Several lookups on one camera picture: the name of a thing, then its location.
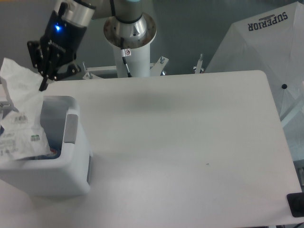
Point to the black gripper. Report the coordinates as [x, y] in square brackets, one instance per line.
[60, 37]

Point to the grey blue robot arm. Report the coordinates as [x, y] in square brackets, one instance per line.
[54, 55]

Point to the white umbrella with lettering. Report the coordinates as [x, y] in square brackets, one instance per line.
[272, 42]

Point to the left metal table clamp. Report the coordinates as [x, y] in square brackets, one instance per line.
[87, 74]

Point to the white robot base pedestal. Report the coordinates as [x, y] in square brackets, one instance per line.
[133, 50]

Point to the white plastic wrapper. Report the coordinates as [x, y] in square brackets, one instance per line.
[23, 135]

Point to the white plastic trash can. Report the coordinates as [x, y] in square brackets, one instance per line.
[67, 172]

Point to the black device at table edge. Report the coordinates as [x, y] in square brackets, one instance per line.
[296, 204]

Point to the middle metal bracket clamp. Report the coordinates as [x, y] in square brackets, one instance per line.
[157, 68]

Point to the clear plastic water bottle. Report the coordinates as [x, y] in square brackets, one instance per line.
[53, 153]

